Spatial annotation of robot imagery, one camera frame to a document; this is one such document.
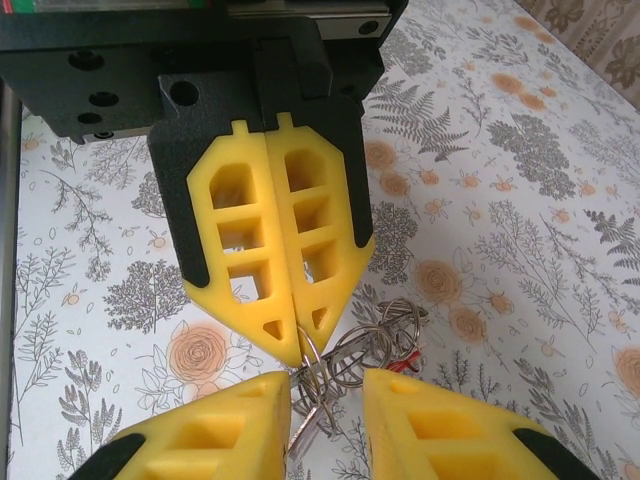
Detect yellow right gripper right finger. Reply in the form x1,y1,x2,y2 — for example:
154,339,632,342
362,368,601,480

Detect aluminium left table side rail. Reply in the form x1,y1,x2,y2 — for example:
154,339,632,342
0,82,24,480

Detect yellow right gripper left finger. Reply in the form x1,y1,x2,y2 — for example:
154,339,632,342
74,370,293,480

